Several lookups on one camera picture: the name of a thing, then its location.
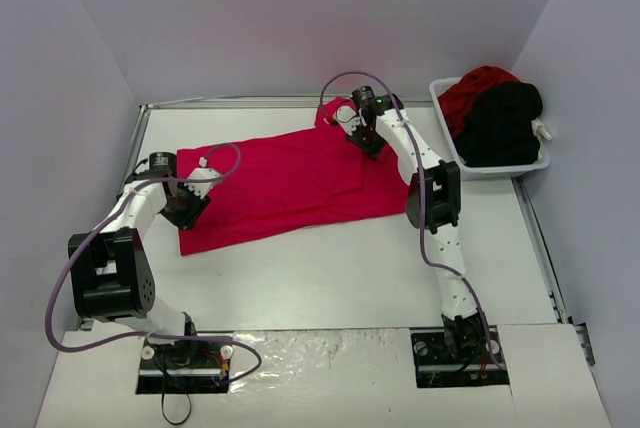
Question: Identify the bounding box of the bright red t shirt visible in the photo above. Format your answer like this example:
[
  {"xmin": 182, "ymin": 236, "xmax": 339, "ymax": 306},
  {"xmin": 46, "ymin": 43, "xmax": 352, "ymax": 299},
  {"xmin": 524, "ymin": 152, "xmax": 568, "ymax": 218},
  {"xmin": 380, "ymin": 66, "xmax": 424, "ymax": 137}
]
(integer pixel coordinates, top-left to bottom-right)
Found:
[{"xmin": 177, "ymin": 115, "xmax": 407, "ymax": 256}]

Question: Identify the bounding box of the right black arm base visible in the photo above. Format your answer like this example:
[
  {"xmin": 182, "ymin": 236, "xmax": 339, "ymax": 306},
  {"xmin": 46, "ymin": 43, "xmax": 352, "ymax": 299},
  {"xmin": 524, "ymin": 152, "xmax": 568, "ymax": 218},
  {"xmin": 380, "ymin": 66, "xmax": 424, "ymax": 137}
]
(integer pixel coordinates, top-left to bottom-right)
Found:
[{"xmin": 410, "ymin": 329, "xmax": 510, "ymax": 389}]

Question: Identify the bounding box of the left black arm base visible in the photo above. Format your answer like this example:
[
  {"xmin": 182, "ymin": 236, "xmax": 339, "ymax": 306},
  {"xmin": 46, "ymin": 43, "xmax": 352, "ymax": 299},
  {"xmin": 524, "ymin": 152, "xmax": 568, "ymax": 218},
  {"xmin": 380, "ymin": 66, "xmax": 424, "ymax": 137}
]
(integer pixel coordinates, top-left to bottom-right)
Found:
[{"xmin": 135, "ymin": 336, "xmax": 234, "ymax": 395}]

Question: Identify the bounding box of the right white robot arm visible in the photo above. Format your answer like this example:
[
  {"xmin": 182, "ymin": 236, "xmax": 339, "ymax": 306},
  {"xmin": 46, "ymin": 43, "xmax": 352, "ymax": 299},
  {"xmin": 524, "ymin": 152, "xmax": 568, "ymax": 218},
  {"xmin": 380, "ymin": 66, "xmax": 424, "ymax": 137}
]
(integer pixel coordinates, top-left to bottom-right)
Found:
[{"xmin": 336, "ymin": 86, "xmax": 485, "ymax": 361}]

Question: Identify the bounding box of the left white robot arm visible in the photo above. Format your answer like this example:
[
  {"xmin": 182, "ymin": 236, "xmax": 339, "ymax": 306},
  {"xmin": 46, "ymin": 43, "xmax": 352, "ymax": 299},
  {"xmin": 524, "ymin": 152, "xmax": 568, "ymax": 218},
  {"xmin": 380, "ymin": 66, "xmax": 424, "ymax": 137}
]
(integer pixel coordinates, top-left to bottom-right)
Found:
[{"xmin": 68, "ymin": 152, "xmax": 222, "ymax": 366}]

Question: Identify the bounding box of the dark red t shirt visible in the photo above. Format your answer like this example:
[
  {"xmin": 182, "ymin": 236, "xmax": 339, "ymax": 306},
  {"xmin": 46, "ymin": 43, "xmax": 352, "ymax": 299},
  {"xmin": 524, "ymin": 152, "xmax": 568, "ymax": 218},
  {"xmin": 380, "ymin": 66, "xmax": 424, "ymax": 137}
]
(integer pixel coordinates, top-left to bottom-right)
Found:
[{"xmin": 438, "ymin": 65, "xmax": 519, "ymax": 138}]

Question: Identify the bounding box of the white plastic laundry basket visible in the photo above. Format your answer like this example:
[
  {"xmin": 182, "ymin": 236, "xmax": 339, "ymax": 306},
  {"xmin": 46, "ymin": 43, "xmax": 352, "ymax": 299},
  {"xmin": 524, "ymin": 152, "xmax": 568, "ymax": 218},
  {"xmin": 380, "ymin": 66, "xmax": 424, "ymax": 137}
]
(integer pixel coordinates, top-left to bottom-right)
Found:
[{"xmin": 429, "ymin": 77, "xmax": 551, "ymax": 181}]

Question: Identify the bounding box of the black t shirt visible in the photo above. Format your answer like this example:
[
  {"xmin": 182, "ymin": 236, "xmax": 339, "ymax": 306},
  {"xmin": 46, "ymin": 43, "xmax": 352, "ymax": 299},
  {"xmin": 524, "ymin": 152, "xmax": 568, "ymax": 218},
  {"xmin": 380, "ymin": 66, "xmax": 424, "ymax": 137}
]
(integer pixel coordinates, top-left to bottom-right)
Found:
[{"xmin": 454, "ymin": 82, "xmax": 543, "ymax": 168}]

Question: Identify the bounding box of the white garment piece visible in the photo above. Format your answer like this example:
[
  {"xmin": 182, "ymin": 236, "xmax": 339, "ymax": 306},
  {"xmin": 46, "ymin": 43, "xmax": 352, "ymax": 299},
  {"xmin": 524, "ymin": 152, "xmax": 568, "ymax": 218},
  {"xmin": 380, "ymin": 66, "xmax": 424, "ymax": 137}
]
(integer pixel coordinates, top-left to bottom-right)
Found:
[{"xmin": 531, "ymin": 118, "xmax": 553, "ymax": 142}]

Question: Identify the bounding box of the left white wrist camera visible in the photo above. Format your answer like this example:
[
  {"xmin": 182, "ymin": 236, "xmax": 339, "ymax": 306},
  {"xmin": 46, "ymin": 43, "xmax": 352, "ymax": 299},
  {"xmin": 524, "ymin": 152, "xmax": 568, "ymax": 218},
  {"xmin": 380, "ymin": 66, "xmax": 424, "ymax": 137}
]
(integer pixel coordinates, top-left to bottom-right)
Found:
[{"xmin": 184, "ymin": 167, "xmax": 223, "ymax": 199}]

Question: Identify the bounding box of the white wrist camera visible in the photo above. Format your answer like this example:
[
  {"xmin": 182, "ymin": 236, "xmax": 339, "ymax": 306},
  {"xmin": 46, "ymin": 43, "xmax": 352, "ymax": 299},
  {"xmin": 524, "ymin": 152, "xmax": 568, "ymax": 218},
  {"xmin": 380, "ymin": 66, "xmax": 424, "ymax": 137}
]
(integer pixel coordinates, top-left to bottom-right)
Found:
[
  {"xmin": 333, "ymin": 105, "xmax": 362, "ymax": 136},
  {"xmin": 184, "ymin": 167, "xmax": 223, "ymax": 199}
]

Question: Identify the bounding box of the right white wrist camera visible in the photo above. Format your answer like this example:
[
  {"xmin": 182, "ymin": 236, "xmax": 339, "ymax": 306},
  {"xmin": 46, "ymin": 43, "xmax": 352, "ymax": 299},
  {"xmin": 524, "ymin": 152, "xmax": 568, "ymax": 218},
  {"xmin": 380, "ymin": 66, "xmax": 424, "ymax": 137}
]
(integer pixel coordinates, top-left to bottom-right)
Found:
[{"xmin": 333, "ymin": 105, "xmax": 362, "ymax": 136}]

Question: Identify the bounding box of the thin black cable loop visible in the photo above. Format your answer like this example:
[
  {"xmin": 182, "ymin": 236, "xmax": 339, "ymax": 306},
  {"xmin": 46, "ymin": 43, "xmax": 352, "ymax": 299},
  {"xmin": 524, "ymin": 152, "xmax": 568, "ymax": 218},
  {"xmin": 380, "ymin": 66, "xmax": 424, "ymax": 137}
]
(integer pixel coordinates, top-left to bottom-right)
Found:
[{"xmin": 159, "ymin": 377, "xmax": 194, "ymax": 424}]

